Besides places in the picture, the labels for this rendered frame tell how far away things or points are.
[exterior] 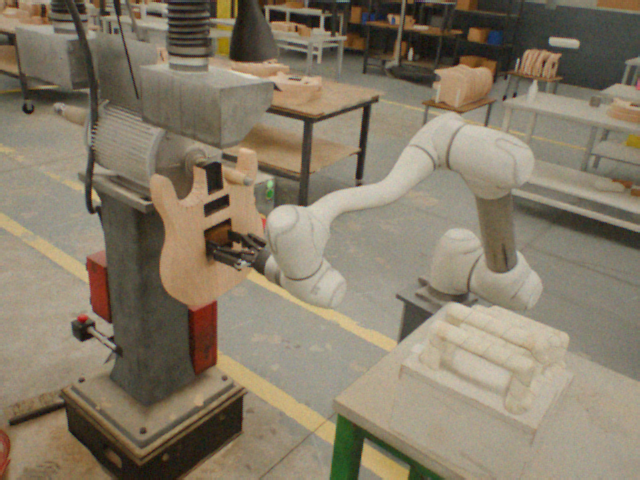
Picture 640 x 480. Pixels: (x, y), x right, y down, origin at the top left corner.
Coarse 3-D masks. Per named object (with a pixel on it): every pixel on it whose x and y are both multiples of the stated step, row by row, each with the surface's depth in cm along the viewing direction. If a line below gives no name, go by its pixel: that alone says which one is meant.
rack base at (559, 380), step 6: (558, 378) 124; (564, 378) 124; (558, 384) 122; (564, 384) 123; (564, 390) 124; (558, 396) 119; (558, 402) 120; (552, 408) 115; (558, 408) 128; (552, 414) 118; (552, 420) 124; (546, 426) 115; (546, 432) 121; (540, 444) 117
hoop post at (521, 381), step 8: (520, 376) 98; (528, 376) 98; (512, 384) 100; (520, 384) 99; (528, 384) 98; (512, 392) 100; (520, 392) 99; (512, 400) 101; (520, 400) 100; (512, 408) 101
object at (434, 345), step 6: (432, 336) 106; (426, 342) 109; (432, 342) 107; (438, 342) 106; (426, 348) 108; (432, 348) 107; (438, 348) 107; (426, 354) 109; (432, 354) 108; (438, 354) 108; (426, 360) 109; (432, 360) 108; (438, 360) 109; (426, 366) 109; (432, 366) 109; (438, 366) 110; (432, 372) 110
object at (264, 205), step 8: (264, 176) 195; (256, 184) 188; (264, 184) 191; (272, 184) 194; (256, 192) 189; (264, 192) 192; (256, 200) 190; (264, 200) 194; (272, 200) 197; (256, 208) 192; (264, 208) 195; (272, 208) 199; (264, 216) 196; (264, 232) 199
